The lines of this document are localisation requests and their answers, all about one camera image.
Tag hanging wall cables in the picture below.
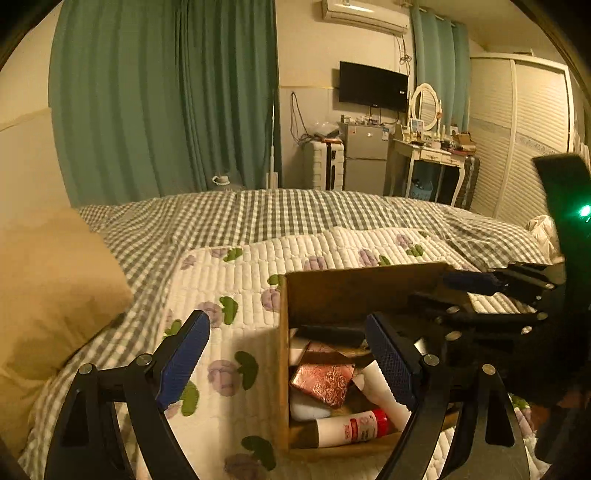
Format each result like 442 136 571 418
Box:
288 91 315 144

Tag black wallet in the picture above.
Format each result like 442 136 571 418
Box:
295 324 370 349

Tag white louvred wardrobe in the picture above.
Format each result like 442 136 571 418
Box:
468 52 575 222

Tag dark checked suitcase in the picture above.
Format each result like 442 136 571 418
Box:
445 154 481 210

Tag small white box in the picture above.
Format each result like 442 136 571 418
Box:
290 337 311 367

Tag dark green curtain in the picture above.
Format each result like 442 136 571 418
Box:
48 0 280 208

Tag white air conditioner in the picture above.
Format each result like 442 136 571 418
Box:
322 0 411 35

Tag red patterned box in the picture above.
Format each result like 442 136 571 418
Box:
290 342 358 409

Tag oval white vanity mirror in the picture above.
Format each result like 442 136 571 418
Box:
409 83 443 132

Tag silver small fridge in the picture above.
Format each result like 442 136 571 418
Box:
338 122 393 192

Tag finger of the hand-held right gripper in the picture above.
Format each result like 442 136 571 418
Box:
407 291 550 344
441 261 566 305

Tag white quilted floral blanket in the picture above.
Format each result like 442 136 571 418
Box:
111 226 536 480

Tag white ribbed suitcase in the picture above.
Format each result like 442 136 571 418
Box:
302 137 346 191

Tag white dressing table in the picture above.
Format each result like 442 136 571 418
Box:
388 136 467 206

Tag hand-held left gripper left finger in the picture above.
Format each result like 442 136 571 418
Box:
44 310 211 480

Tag tan pillow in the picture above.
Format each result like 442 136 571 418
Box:
0 205 134 453

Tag translucent white bottle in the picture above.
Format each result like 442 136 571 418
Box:
360 360 411 428

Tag white mop pole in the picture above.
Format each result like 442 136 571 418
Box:
267 88 283 190

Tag white tube red cap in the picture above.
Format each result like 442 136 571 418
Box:
316 408 402 448

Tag light teal curtain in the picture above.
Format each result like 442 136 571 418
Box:
411 7 472 137

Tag black wall television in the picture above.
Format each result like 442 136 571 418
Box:
338 61 409 112

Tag cardboard box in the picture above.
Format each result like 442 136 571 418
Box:
276 261 476 462

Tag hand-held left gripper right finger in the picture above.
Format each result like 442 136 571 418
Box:
364 313 532 480

